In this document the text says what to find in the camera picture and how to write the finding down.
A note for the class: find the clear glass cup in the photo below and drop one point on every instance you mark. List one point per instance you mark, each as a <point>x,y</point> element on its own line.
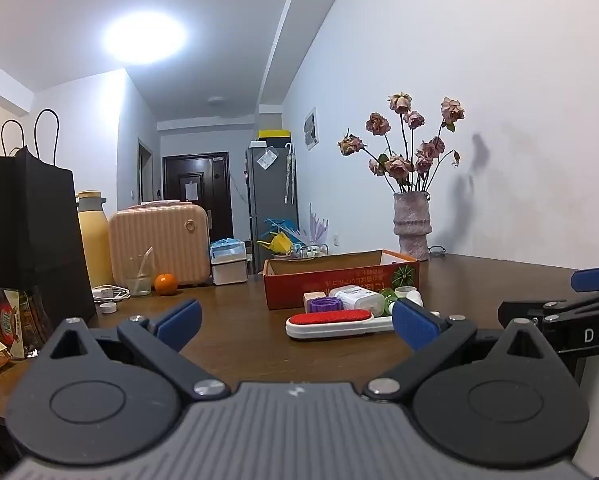
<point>138,282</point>

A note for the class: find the yellow watering can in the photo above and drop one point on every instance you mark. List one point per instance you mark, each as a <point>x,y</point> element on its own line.
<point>279,244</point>

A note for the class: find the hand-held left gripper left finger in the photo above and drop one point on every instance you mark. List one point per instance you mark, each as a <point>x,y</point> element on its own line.
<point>184,322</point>

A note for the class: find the framed wall picture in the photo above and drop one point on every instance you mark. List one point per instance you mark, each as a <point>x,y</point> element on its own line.
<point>310,129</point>

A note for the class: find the small white bottle cap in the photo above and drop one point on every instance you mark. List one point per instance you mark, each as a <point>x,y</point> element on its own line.
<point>108,308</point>

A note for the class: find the clear drinking straw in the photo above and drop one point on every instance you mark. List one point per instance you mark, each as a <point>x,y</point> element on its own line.
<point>147,260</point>

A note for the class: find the white labelled bottle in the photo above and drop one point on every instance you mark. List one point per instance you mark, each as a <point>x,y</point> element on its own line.
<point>359,300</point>

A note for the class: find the white umbrella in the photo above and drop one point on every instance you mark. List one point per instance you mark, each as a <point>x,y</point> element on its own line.
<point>290,170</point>

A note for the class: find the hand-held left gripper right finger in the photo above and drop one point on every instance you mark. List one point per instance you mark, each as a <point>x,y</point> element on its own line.
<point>414,327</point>

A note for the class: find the purple plastic cap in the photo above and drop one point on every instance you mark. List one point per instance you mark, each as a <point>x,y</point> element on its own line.
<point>327,304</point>

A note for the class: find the small ceiling lamp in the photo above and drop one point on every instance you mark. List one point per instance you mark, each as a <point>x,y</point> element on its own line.
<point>217,101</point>

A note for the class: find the purple paper bouquet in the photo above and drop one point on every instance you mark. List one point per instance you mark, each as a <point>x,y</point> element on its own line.
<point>317,225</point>

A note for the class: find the blue tissue pack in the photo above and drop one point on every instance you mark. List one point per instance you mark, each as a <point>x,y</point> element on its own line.
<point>228,250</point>

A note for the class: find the red white lint brush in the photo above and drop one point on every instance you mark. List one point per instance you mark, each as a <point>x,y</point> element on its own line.
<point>329,320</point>

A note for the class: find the yellow thermos jug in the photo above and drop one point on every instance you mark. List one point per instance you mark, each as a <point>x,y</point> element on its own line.
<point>95,240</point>

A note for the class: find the glossy snack packet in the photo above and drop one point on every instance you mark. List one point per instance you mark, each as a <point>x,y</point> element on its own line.
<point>14,320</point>

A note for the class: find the pink ribbed suitcase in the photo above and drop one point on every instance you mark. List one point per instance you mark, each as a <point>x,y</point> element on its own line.
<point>159,245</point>

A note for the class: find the pink grey ceramic vase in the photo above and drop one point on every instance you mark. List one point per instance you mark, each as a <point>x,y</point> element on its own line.
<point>412,225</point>

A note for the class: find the green spray bottle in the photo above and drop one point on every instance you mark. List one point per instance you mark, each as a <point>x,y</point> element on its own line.
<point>388,296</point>

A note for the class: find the yellow box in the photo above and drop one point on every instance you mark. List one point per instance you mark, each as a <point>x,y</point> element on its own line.
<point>274,135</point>

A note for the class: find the grey refrigerator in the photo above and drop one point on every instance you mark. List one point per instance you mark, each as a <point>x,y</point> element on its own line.
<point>272,195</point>

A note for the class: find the orange cardboard box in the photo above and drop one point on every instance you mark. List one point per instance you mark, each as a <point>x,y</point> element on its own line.
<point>329,277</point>

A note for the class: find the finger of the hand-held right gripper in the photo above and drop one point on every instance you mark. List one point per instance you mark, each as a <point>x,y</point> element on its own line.
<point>519,311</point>
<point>597,278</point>

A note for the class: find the white paper notice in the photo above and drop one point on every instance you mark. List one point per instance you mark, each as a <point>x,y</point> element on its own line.
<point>192,191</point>

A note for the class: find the clear plastic bag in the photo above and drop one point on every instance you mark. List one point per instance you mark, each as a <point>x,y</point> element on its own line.
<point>267,157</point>

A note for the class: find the orange fruit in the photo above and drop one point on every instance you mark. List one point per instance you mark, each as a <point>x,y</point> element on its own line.
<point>165,283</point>

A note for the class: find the dark brown door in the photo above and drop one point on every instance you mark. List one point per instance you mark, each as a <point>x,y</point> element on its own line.
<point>197,170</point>

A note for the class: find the rack of small bottles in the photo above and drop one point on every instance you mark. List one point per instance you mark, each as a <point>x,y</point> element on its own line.
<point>309,251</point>

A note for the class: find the black paper bag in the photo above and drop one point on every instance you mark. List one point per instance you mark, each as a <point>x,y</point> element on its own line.
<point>29,235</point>

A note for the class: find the round ceiling lamp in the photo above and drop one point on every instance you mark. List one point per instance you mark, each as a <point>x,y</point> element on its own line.
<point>144,37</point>

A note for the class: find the bunch of dried roses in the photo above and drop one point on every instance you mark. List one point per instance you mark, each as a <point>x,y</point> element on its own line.
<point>399,165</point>

